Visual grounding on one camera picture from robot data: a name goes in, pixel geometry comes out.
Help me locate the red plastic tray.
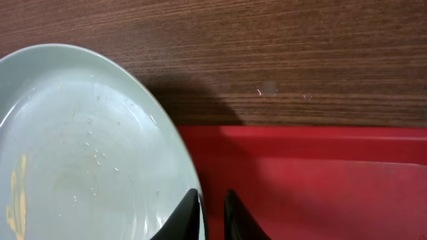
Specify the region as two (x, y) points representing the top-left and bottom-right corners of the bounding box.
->
(179, 126), (426, 239)

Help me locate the teal plate top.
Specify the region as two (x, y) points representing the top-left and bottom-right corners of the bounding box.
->
(1, 44), (201, 239)

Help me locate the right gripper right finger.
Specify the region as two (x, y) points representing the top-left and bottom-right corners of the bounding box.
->
(224, 189), (271, 240)

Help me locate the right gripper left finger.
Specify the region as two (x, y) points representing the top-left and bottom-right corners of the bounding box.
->
(150, 189), (200, 240)

